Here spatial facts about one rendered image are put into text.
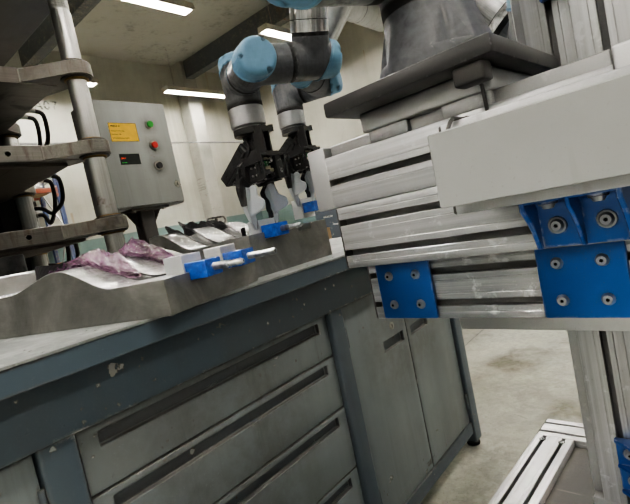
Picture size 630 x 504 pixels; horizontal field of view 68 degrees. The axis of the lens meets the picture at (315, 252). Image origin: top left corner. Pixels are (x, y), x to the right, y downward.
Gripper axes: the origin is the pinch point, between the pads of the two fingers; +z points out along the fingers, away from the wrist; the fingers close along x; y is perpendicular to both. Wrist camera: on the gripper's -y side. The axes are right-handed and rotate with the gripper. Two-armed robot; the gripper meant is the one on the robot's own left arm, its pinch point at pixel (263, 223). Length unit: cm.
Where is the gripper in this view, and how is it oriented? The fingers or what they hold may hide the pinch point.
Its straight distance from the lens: 102.6
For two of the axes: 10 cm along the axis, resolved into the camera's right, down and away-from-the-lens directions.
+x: 6.2, -1.9, 7.6
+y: 7.5, -1.1, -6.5
